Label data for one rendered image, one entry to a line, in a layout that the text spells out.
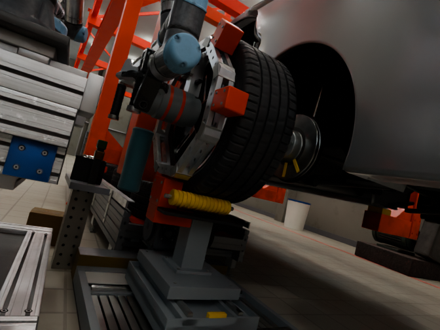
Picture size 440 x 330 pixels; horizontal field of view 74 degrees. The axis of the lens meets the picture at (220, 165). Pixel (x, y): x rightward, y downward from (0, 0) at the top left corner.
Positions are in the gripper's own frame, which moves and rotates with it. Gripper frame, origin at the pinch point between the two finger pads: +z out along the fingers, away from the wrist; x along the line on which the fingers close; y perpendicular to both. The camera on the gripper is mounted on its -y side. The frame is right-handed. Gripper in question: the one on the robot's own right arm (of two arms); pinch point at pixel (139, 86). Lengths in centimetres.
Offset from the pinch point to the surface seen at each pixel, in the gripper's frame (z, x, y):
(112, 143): 250, -39, -9
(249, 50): -7.8, -30.6, 23.7
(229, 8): 305, -161, 240
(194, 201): 2.3, -29.6, -31.9
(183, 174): 3.7, -23.3, -23.2
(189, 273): 9, -38, -60
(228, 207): 2, -44, -31
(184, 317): -12, -29, -66
